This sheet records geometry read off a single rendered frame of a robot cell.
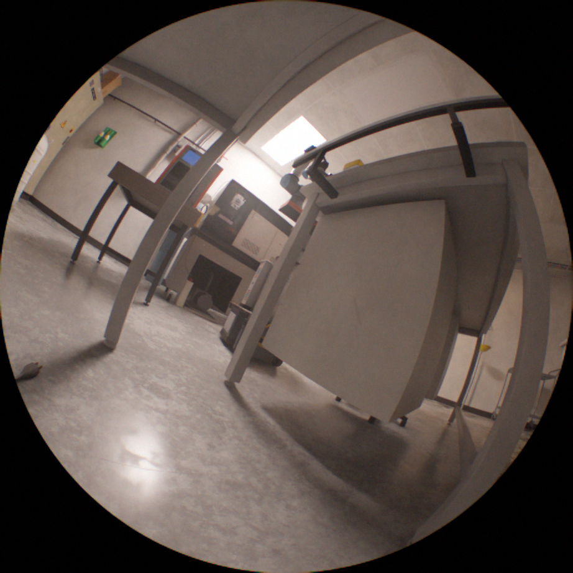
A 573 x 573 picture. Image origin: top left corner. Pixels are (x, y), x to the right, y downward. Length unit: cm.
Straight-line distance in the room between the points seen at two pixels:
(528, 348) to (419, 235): 41
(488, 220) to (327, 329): 70
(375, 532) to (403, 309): 50
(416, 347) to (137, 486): 56
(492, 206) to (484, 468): 69
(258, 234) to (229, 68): 186
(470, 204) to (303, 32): 69
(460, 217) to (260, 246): 195
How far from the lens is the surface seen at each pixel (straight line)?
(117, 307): 64
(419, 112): 70
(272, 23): 63
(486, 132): 281
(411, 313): 50
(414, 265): 55
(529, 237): 49
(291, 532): 40
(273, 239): 236
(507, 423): 39
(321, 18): 59
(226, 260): 203
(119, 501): 34
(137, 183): 143
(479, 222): 85
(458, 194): 75
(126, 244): 320
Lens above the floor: 31
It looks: 10 degrees up
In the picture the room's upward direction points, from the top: 25 degrees clockwise
